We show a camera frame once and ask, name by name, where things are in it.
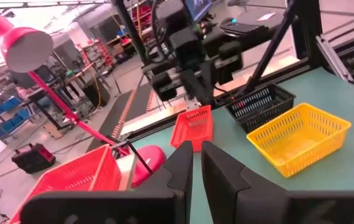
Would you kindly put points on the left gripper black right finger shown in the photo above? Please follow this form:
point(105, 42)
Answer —
point(242, 202)

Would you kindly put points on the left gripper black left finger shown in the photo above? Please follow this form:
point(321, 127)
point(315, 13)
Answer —
point(151, 205)

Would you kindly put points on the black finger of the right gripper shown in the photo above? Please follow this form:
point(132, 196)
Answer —
point(195, 84)
point(210, 81)

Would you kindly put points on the orange plastic basket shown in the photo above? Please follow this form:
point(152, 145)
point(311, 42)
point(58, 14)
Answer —
point(192, 127)
point(71, 177)

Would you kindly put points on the black plastic basket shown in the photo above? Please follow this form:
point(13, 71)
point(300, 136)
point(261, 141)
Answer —
point(257, 109)

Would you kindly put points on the yellow plastic basket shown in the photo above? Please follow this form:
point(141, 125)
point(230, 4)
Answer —
point(298, 146)

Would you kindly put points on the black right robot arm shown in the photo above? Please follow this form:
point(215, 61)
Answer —
point(170, 15)

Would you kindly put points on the blue screen monitor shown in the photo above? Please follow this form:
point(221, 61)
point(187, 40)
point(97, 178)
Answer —
point(198, 9)

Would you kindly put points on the black keyboard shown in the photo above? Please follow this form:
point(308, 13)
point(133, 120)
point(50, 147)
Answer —
point(242, 28)

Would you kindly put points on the hazard striped floor mat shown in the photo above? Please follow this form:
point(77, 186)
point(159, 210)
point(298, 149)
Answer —
point(133, 105)

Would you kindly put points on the black desk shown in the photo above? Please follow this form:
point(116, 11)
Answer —
point(245, 14)

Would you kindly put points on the black workbench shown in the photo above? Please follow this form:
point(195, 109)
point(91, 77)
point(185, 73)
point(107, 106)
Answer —
point(97, 93)

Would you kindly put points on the black and red box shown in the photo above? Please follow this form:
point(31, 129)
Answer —
point(33, 158)

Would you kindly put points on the red desk lamp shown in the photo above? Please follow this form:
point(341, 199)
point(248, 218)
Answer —
point(15, 37)

